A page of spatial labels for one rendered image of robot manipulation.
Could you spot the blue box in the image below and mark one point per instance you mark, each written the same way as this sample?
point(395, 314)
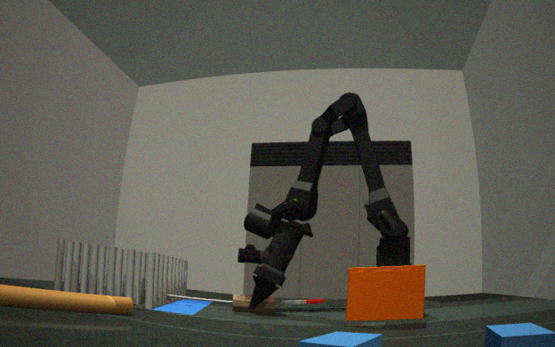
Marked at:
point(343, 339)
point(519, 335)

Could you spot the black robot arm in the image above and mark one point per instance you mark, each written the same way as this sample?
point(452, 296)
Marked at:
point(302, 199)

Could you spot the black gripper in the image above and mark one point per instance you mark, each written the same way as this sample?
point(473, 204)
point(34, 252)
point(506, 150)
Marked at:
point(270, 274)

